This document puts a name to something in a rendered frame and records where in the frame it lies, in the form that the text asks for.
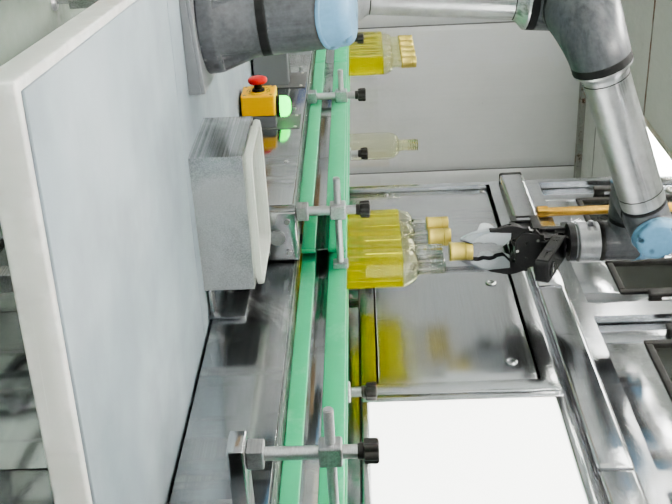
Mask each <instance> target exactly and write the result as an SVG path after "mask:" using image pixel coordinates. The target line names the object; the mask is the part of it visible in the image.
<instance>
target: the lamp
mask: <svg viewBox="0 0 672 504"><path fill-rule="evenodd" d="M290 112H291V101H290V99H289V97H288V96H286V95H276V114H277V117H285V116H288V115H290Z"/></svg>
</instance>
